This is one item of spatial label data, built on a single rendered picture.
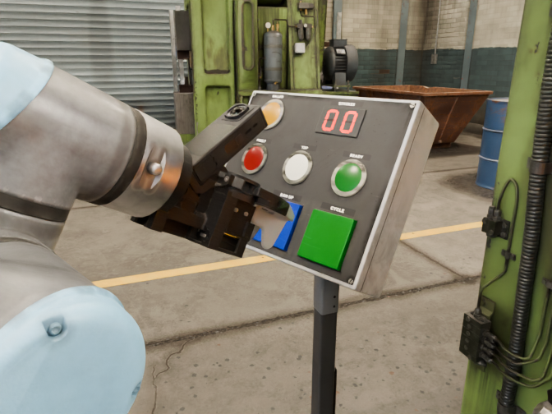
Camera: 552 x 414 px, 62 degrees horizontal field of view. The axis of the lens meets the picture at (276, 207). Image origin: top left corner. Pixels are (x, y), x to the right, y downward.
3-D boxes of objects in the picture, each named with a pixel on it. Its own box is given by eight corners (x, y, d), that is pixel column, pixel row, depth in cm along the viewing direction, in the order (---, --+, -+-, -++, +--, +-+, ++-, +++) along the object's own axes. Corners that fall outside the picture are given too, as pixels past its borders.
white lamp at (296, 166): (293, 184, 72) (293, 157, 70) (282, 177, 76) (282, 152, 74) (311, 182, 73) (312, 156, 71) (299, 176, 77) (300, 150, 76)
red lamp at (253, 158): (250, 174, 78) (249, 149, 77) (241, 168, 82) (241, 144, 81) (267, 172, 79) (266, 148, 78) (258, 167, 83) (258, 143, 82)
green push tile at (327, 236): (336, 270, 63) (354, 219, 64) (295, 254, 68) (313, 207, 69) (343, 272, 64) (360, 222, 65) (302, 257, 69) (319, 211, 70)
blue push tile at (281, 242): (283, 250, 70) (300, 204, 70) (249, 237, 75) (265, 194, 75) (290, 252, 71) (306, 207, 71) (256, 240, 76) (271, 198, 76)
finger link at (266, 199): (265, 212, 56) (215, 190, 49) (270, 198, 56) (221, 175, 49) (294, 221, 53) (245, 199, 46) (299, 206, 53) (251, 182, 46)
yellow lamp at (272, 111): (267, 128, 79) (267, 103, 78) (258, 125, 83) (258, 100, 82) (283, 127, 80) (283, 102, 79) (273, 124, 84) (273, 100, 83)
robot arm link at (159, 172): (108, 104, 43) (166, 112, 37) (149, 126, 47) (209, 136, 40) (72, 193, 42) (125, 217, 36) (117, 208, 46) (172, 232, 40)
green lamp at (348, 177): (346, 197, 65) (347, 167, 64) (330, 189, 69) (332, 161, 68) (365, 195, 66) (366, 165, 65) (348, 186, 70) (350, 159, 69)
